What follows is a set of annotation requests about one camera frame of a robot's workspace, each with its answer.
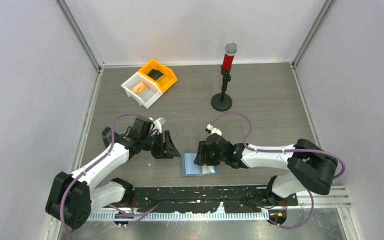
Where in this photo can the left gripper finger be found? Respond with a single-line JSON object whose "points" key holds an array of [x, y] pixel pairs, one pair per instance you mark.
{"points": [[161, 155], [170, 151]]}

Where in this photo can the clear plastic holder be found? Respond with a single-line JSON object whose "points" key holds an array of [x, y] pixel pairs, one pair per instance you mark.
{"points": [[109, 136]]}

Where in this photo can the blue leather card holder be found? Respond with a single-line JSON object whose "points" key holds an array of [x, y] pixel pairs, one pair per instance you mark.
{"points": [[190, 169]]}

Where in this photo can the red microphone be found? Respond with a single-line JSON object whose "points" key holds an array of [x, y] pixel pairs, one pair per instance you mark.
{"points": [[230, 51]]}

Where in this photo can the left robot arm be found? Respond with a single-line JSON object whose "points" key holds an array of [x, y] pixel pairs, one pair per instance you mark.
{"points": [[74, 196]]}

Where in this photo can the black card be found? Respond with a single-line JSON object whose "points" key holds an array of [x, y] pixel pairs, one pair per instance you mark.
{"points": [[155, 75]]}

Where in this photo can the white plastic bin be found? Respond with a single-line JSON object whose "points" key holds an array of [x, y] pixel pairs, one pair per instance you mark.
{"points": [[148, 98]]}

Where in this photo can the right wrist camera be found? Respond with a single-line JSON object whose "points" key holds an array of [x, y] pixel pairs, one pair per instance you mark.
{"points": [[210, 129]]}

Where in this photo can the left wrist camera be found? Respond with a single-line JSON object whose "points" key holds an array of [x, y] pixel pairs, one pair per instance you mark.
{"points": [[157, 126]]}

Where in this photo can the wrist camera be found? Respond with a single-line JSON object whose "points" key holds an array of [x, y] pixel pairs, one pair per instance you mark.
{"points": [[210, 129], [157, 126]]}

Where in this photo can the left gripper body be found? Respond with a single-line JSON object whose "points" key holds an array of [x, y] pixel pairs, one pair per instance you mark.
{"points": [[157, 143]]}

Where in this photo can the orange plastic bin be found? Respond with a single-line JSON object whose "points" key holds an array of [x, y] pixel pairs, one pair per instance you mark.
{"points": [[169, 79]]}

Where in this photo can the tan card in white bin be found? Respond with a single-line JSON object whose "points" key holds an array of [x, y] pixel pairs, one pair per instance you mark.
{"points": [[140, 88]]}

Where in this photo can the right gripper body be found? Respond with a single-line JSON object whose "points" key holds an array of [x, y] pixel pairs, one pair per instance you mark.
{"points": [[212, 159]]}

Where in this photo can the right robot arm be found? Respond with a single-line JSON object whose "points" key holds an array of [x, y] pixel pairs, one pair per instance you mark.
{"points": [[308, 167]]}

